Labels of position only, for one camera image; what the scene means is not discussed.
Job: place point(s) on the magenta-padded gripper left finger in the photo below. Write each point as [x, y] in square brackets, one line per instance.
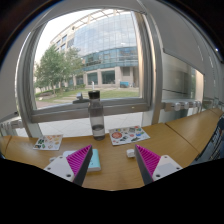
[60, 166]

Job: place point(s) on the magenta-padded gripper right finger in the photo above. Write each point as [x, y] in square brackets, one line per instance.
[165, 166]

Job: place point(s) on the small white charger block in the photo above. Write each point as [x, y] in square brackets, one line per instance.
[130, 153]

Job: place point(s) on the small colourful sticker sheet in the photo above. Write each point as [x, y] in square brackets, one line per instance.
[48, 142]

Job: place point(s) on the white and teal power strip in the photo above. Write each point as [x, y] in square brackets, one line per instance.
[95, 161]

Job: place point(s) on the large colourful sticker sheet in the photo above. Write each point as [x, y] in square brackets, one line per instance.
[129, 135]

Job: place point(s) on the clear bottle with black cap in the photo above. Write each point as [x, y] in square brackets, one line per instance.
[96, 116]

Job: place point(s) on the white rail with round knobs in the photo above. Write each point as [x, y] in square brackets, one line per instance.
[176, 106]
[11, 125]

